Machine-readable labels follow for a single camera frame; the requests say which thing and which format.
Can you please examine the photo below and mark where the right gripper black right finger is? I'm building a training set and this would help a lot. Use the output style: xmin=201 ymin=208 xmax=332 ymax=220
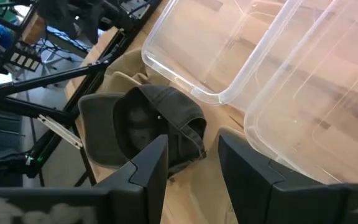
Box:
xmin=218 ymin=126 xmax=351 ymax=224

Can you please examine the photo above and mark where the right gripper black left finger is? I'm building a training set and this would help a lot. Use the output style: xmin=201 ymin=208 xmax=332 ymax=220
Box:
xmin=93 ymin=134 xmax=169 ymax=224

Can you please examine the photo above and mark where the dark grey baseball cap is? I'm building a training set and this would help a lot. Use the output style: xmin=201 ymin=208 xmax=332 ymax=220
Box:
xmin=78 ymin=83 xmax=208 ymax=177

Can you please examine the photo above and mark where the tan baseball cap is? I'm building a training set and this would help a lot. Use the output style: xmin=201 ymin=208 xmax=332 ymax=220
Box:
xmin=96 ymin=48 xmax=167 ymax=94

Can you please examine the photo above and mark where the clear plastic bin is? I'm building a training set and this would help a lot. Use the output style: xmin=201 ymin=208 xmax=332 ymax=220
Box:
xmin=140 ymin=0 xmax=295 ymax=105
xmin=243 ymin=0 xmax=358 ymax=185

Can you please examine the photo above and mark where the black strip with white labels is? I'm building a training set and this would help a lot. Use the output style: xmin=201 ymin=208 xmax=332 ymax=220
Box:
xmin=9 ymin=51 xmax=42 ymax=72

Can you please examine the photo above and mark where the silver aluminium bracket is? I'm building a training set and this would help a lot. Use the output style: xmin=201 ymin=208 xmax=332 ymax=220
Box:
xmin=37 ymin=114 xmax=83 ymax=149

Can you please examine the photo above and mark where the black metal table frame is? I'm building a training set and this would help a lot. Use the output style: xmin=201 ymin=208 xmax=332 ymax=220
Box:
xmin=0 ymin=29 xmax=161 ymax=187

